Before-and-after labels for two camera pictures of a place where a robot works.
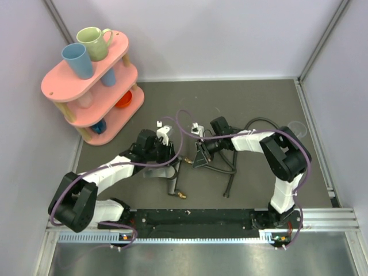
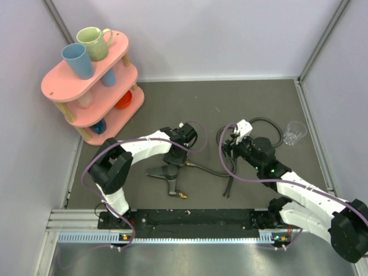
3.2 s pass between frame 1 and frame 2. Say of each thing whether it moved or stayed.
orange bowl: stayed
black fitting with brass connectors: stayed
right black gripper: moved
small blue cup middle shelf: stayed
